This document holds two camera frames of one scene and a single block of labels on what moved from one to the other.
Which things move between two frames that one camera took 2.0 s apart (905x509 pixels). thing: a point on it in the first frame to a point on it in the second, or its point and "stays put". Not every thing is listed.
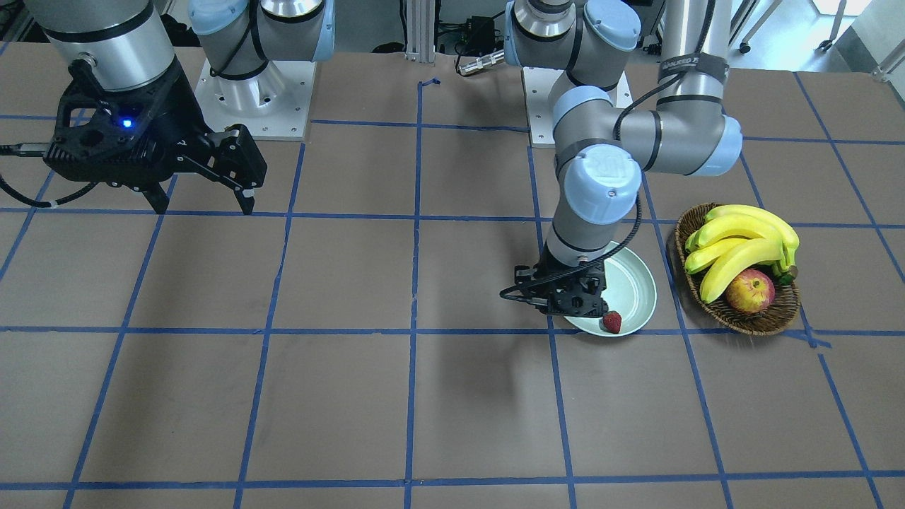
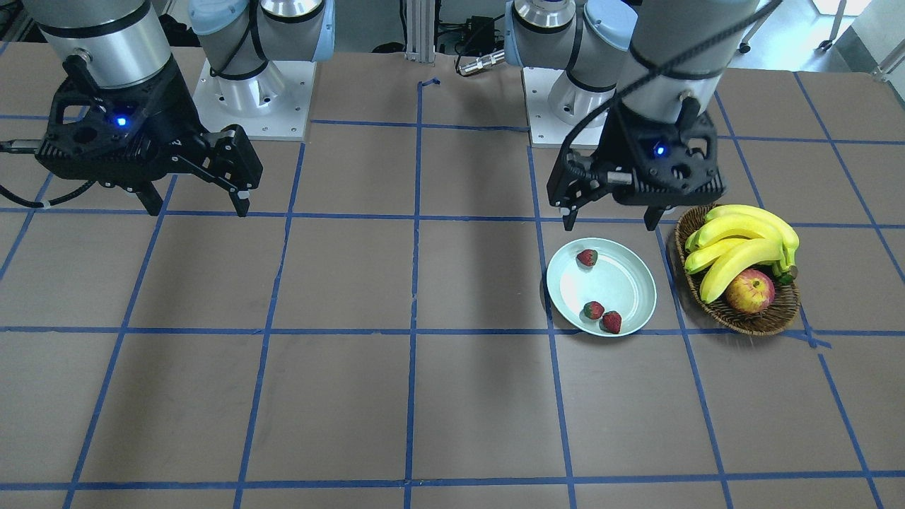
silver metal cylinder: x=481 y=62 stays put
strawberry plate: x=611 y=321 stays put
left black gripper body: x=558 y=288 to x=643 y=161
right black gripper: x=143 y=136 stays put
